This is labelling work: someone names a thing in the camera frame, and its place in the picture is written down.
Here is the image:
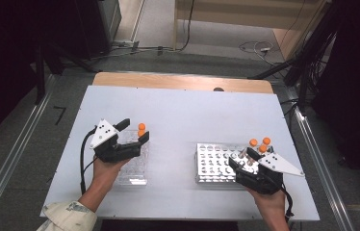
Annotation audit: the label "black tape floor mark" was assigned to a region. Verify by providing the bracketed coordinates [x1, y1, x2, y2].
[53, 106, 67, 126]

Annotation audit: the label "perforated metal tube rack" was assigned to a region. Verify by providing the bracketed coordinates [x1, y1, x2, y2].
[194, 142, 275, 186]

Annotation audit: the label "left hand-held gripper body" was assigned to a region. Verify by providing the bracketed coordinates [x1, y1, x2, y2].
[90, 117, 143, 164]

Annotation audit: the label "bundle of black cables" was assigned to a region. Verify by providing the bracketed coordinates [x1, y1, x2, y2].
[296, 18, 340, 107]

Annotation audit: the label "cream shirt sleeve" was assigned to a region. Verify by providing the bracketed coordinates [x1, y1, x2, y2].
[36, 200, 98, 231]

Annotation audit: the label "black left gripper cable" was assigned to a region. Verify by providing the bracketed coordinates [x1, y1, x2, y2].
[79, 127, 98, 195]

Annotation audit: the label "white cable on floor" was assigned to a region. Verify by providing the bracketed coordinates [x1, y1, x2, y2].
[239, 40, 274, 58]

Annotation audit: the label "person's left hand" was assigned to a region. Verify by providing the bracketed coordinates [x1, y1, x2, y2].
[91, 156, 131, 193]

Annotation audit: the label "aluminium floor rail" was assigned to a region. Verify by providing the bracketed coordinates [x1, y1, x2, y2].
[0, 73, 58, 227]
[283, 86, 357, 231]

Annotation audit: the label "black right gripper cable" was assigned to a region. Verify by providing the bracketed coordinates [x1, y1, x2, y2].
[279, 183, 296, 223]

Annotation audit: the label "black hanging cable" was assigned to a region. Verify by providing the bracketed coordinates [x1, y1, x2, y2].
[179, 0, 196, 52]

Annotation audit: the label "light wooden cabinet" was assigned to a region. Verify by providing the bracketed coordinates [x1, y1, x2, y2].
[173, 0, 330, 61]

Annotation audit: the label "person's right hand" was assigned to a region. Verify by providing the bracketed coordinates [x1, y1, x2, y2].
[246, 187, 287, 210]

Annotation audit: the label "dark cabinet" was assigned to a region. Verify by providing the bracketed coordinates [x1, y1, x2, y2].
[71, 0, 122, 61]

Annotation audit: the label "clear plastic tube rack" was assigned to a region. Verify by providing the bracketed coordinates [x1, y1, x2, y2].
[115, 128, 150, 187]

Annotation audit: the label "black metal stand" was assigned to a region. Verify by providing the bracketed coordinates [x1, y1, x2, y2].
[248, 0, 360, 114]

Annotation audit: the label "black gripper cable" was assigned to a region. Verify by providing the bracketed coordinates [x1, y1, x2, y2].
[279, 183, 296, 223]
[79, 127, 98, 195]

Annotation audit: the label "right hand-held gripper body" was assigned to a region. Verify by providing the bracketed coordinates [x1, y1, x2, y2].
[235, 151, 306, 196]

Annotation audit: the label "grey cables on floor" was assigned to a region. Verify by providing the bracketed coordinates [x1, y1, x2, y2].
[109, 39, 177, 57]

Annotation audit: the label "dark curtain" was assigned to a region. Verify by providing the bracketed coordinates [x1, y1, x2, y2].
[309, 0, 360, 181]
[0, 0, 83, 152]

